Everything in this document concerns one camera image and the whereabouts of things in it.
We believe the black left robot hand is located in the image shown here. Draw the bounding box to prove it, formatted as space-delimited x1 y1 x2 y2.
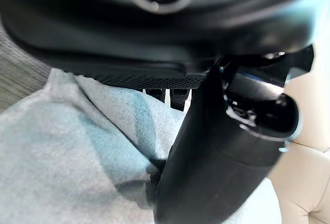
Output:
0 0 330 224

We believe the light blue-grey cushion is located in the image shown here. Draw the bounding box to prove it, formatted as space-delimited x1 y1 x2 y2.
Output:
0 68 283 224

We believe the beige tufted leather sofa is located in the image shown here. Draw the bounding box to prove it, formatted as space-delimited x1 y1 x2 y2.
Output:
268 0 330 224

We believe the grey ribbed fabric cushion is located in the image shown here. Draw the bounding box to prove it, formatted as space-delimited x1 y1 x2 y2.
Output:
0 24 51 111

